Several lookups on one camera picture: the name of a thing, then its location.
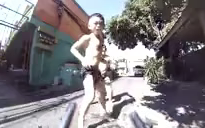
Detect robot's own part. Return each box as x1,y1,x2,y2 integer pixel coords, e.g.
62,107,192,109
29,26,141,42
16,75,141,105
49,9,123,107
60,101,77,128
129,111,147,128

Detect large leafy tree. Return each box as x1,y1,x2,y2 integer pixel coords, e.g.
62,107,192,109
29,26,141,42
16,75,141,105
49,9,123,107
105,0,191,52

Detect green bush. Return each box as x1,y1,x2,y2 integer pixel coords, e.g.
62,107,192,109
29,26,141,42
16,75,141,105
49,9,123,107
143,55,168,85

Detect dark shaded building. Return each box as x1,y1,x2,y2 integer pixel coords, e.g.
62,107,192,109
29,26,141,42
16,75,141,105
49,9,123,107
154,0,205,88

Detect grey concrete kerb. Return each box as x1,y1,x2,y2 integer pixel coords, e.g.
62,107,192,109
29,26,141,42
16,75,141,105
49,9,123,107
0,89,86,128

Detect grey asphalt road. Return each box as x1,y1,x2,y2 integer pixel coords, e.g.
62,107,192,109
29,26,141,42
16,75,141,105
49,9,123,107
0,75,205,128

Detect vehicle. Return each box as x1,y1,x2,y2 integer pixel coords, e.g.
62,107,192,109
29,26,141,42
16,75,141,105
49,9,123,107
133,65,146,78

